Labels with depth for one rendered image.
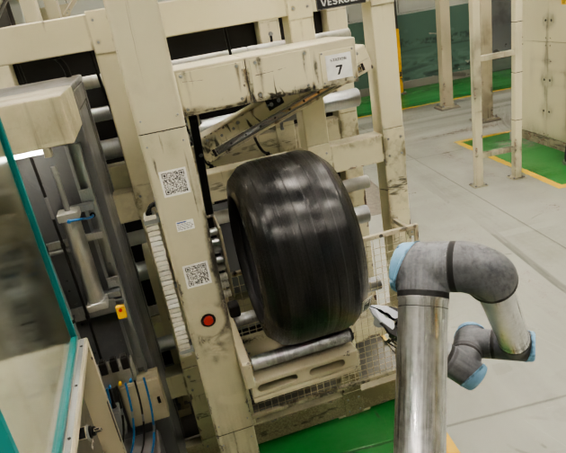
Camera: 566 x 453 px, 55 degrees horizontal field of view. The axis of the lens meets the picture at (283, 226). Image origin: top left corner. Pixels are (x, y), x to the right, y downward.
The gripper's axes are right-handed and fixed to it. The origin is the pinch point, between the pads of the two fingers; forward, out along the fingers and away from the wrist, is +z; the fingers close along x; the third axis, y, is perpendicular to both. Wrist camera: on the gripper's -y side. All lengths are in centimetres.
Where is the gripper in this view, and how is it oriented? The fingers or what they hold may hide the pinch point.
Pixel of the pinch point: (374, 307)
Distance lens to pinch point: 166.1
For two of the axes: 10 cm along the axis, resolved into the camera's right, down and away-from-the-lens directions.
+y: -2.2, 5.1, 8.3
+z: -8.4, -5.3, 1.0
